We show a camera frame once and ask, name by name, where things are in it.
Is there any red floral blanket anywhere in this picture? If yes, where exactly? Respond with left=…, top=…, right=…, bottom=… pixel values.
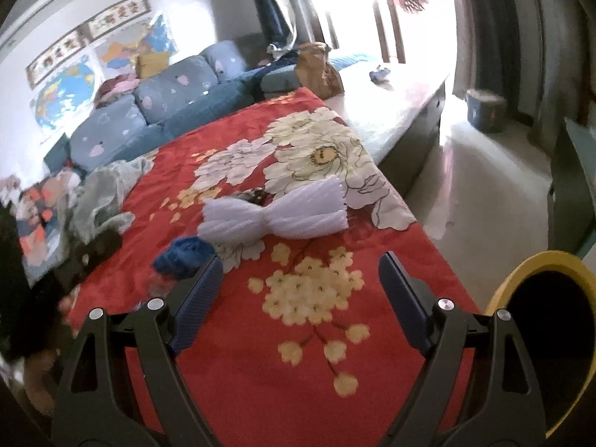
left=65, top=86, right=482, bottom=447

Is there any brown paper bag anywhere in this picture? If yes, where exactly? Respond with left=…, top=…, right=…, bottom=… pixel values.
left=295, top=42, right=345, bottom=98

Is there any yellow bin with black liner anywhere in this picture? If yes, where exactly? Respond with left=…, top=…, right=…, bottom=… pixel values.
left=484, top=251, right=596, bottom=447

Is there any grey-green crumpled cloth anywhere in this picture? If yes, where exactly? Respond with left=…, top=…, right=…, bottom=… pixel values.
left=70, top=156, right=154, bottom=247

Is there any world map poster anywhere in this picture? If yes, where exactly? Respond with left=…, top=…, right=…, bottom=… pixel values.
left=29, top=53, right=101, bottom=138

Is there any dark teal cushion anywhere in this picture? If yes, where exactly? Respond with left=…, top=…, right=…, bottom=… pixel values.
left=44, top=133, right=73, bottom=173

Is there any pile of red clothes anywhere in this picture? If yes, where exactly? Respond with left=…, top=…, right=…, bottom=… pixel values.
left=93, top=73, right=140, bottom=108

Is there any grey curtain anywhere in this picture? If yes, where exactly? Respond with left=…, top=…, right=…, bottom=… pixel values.
left=454, top=0, right=527, bottom=122

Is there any blue storage box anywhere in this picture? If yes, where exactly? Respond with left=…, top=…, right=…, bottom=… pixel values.
left=466, top=88, right=507, bottom=132

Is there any orange printed cushion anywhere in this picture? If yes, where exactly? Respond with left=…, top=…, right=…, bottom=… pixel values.
left=14, top=170, right=82, bottom=285

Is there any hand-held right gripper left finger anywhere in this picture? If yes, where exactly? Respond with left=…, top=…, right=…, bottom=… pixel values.
left=50, top=255, right=224, bottom=447

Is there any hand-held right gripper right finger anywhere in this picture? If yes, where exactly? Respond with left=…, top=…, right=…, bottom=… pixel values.
left=378, top=251, right=548, bottom=447

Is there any yellow pillow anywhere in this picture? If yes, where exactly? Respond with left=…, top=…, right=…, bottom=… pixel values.
left=136, top=51, right=171, bottom=79

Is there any dark patterned wrapper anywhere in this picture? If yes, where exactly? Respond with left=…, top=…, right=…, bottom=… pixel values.
left=235, top=187, right=266, bottom=206

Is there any blue knitted cloth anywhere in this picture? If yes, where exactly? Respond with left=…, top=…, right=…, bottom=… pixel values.
left=153, top=237, right=217, bottom=282

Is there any dark blue clothing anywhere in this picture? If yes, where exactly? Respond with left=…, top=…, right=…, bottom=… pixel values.
left=256, top=51, right=299, bottom=75

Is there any dark blue curtain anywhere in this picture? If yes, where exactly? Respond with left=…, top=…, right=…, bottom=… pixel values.
left=244, top=0, right=299, bottom=52

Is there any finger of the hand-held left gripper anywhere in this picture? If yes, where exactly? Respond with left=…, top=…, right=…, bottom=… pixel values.
left=70, top=230, right=124, bottom=275

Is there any wooden coffee table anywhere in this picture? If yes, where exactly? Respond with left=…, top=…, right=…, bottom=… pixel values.
left=323, top=63, right=450, bottom=196

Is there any framed calligraphy scroll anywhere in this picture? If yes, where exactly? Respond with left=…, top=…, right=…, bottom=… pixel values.
left=86, top=0, right=150, bottom=40
left=25, top=30, right=89, bottom=89

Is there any country map poster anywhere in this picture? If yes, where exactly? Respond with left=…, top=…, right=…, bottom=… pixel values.
left=95, top=14, right=180, bottom=73

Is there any white knitted cloth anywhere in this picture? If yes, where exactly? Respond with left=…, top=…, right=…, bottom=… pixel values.
left=197, top=178, right=350, bottom=243

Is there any brown framed glass door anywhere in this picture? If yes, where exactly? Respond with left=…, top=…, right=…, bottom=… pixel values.
left=298, top=0, right=459, bottom=68

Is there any blue patterned sofa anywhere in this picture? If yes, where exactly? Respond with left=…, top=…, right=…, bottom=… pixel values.
left=44, top=39, right=387, bottom=182

